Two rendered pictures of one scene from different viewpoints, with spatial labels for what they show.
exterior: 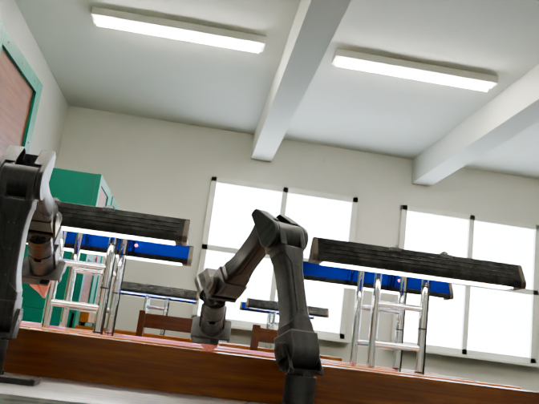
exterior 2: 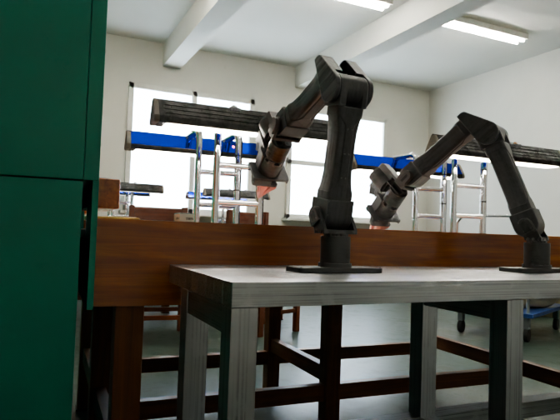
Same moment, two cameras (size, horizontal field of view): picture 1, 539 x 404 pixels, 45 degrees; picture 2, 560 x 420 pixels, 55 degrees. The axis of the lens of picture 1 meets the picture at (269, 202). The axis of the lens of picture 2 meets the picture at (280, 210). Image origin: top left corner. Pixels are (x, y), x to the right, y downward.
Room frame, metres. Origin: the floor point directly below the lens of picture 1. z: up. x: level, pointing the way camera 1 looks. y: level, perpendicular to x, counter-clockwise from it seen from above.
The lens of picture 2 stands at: (0.26, 0.98, 0.75)
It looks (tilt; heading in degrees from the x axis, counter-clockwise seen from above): 2 degrees up; 341
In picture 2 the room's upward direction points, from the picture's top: 2 degrees clockwise
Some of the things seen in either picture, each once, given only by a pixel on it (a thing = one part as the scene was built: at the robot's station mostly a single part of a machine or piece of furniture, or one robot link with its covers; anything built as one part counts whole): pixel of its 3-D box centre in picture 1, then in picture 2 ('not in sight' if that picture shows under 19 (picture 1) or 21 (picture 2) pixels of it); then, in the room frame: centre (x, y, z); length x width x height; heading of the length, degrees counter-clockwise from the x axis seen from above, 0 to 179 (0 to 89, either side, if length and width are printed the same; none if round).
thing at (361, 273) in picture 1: (371, 327); (417, 203); (2.35, -0.42, 0.90); 0.20 x 0.19 x 0.45; 94
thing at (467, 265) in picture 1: (417, 263); (499, 152); (1.88, -0.44, 1.08); 0.62 x 0.08 x 0.07; 94
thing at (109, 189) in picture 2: not in sight; (101, 196); (1.72, 0.96, 0.83); 0.30 x 0.06 x 0.07; 4
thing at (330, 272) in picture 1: (369, 279); (407, 167); (2.43, -0.41, 1.08); 0.62 x 0.08 x 0.07; 94
